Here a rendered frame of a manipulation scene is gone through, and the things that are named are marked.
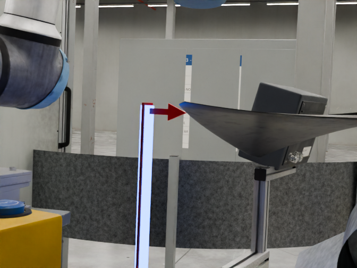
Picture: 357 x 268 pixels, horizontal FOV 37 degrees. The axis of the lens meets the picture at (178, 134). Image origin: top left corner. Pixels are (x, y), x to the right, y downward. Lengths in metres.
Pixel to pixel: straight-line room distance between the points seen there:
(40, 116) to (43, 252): 2.15
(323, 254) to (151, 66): 6.45
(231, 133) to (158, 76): 6.29
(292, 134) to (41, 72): 0.43
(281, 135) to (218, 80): 6.06
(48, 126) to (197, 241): 0.94
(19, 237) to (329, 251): 0.35
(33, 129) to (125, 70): 4.59
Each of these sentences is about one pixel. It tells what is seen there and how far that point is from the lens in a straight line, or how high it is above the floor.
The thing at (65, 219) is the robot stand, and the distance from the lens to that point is 0.93.
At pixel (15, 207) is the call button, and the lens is 0.57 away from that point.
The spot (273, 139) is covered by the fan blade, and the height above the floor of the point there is 1.15.
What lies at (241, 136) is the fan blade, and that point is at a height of 1.15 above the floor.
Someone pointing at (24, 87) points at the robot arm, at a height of 1.21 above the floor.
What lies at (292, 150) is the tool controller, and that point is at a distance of 1.33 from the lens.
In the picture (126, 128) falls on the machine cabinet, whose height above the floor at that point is 0.86.
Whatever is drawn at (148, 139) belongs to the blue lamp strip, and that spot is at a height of 1.14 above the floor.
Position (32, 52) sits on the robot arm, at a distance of 0.90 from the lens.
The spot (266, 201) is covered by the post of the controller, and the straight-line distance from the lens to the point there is 1.25.
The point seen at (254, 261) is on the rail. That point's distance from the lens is 1.21.
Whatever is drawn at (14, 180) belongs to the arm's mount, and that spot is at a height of 1.06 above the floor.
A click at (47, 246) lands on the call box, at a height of 1.04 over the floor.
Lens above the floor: 1.19
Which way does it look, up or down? 3 degrees down
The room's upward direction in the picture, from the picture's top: 2 degrees clockwise
